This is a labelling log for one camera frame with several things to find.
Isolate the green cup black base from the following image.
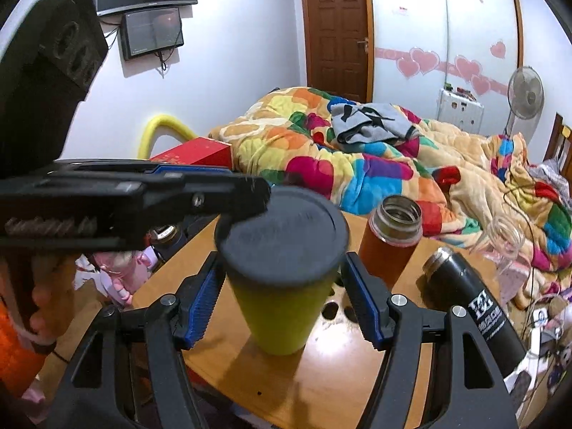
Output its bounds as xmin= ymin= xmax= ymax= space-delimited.
xmin=214 ymin=186 xmax=349 ymax=355

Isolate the orange sleeve forearm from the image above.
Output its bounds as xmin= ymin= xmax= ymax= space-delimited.
xmin=0 ymin=304 xmax=45 ymax=398

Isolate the clear glass cup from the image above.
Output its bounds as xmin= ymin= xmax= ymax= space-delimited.
xmin=470 ymin=214 xmax=531 ymax=307

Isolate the person's left hand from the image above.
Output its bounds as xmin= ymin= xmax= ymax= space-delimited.
xmin=1 ymin=252 xmax=79 ymax=347

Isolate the red cardboard box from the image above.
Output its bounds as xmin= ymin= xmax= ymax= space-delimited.
xmin=150 ymin=137 xmax=234 ymax=169

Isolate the yellow foam tube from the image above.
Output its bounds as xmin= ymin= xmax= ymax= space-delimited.
xmin=137 ymin=113 xmax=198 ymax=160

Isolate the pink white doll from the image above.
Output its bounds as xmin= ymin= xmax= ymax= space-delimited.
xmin=75 ymin=247 xmax=159 ymax=308

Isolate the black thermos bottle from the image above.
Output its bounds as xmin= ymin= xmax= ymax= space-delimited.
xmin=423 ymin=246 xmax=527 ymax=378

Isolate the grey black garment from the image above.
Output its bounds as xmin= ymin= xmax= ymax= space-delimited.
xmin=331 ymin=103 xmax=419 ymax=144

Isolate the red thermos steel rim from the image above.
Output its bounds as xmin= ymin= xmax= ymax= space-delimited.
xmin=358 ymin=195 xmax=423 ymax=291

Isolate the colourful patchwork blanket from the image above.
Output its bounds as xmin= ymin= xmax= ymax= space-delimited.
xmin=209 ymin=87 xmax=571 ymax=271

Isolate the brown wooden door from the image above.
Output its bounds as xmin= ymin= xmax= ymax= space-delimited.
xmin=301 ymin=0 xmax=372 ymax=103

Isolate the wooden chair back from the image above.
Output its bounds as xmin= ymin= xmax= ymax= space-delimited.
xmin=544 ymin=113 xmax=572 ymax=180

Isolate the standing electric fan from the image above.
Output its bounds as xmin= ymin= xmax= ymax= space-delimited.
xmin=505 ymin=66 xmax=545 ymax=135

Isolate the small wall monitor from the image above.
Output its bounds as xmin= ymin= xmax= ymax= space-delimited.
xmin=119 ymin=7 xmax=184 ymax=61

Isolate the white wall box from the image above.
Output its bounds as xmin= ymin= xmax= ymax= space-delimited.
xmin=437 ymin=88 xmax=485 ymax=134

